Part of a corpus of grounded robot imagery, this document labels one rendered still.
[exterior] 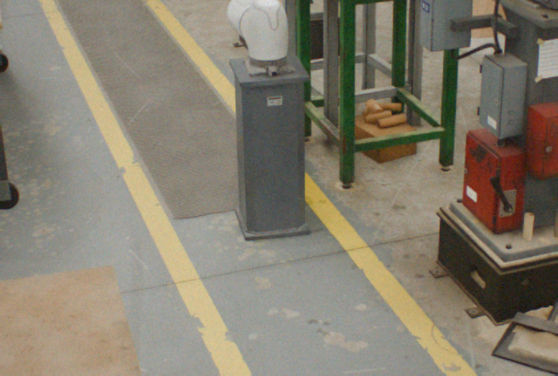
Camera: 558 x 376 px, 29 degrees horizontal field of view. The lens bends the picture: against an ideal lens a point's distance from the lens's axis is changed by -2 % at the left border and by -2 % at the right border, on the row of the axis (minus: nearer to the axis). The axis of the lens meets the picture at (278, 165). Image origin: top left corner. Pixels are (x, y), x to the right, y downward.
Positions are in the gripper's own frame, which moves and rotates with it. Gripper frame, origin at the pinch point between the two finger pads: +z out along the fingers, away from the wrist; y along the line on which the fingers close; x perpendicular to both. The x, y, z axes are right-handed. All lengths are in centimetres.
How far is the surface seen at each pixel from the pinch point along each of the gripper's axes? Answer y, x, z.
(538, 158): 9, -38, 76
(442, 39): 35, -9, 39
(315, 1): -26, -68, -222
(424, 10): 41, 0, 34
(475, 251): 18, -81, 64
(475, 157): 19, -48, 53
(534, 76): 12, -12, 67
